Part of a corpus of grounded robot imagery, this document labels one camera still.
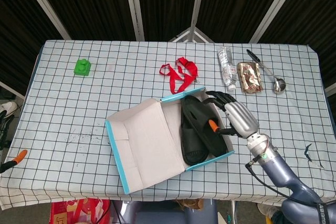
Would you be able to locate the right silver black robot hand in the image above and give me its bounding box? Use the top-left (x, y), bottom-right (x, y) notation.
top-left (203, 90), bottom-right (260, 140)

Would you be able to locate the left robot hand orange thumb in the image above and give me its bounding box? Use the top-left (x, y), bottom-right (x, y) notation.
top-left (0, 149), bottom-right (28, 174)

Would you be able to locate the black rubber slipper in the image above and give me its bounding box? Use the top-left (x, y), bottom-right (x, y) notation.
top-left (181, 95), bottom-right (228, 158)
top-left (180, 124), bottom-right (208, 166)

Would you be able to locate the blue shoebox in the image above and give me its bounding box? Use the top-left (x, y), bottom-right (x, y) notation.
top-left (104, 86), bottom-right (235, 195)

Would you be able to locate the gold foil snack packet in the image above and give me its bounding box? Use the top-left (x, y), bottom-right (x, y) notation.
top-left (236, 61), bottom-right (264, 95)

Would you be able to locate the white sneaker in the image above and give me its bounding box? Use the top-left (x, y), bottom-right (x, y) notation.
top-left (0, 101), bottom-right (18, 120)

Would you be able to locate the clear plastic water bottle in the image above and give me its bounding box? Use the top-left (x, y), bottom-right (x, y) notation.
top-left (217, 46), bottom-right (237, 91)

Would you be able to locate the white black checkered tablecloth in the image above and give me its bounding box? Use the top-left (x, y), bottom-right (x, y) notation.
top-left (0, 39), bottom-right (336, 210)

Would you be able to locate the red patterned bag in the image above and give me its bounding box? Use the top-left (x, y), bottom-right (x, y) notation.
top-left (50, 199), bottom-right (112, 224)

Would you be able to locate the brown paper bag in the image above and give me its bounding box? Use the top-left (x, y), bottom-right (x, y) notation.
top-left (176, 199), bottom-right (205, 210)

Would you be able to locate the green toy brick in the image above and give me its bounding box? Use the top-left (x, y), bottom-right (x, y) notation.
top-left (73, 58), bottom-right (91, 78)

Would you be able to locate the dark blue chair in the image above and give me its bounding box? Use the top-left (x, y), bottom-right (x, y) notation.
top-left (112, 199), bottom-right (219, 224)

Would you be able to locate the metal ladle black handle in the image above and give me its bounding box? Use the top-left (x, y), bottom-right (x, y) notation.
top-left (246, 49), bottom-right (287, 95)

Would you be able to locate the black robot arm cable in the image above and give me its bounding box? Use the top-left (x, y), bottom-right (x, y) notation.
top-left (245, 155), bottom-right (326, 205)

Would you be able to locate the red ribbon lanyard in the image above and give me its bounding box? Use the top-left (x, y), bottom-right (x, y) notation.
top-left (159, 57), bottom-right (200, 94)

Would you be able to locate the white metal stand frame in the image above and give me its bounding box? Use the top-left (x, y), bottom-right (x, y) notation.
top-left (170, 26), bottom-right (215, 43)

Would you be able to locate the black folding screen white frame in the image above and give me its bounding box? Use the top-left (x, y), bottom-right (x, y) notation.
top-left (0, 0), bottom-right (336, 99)

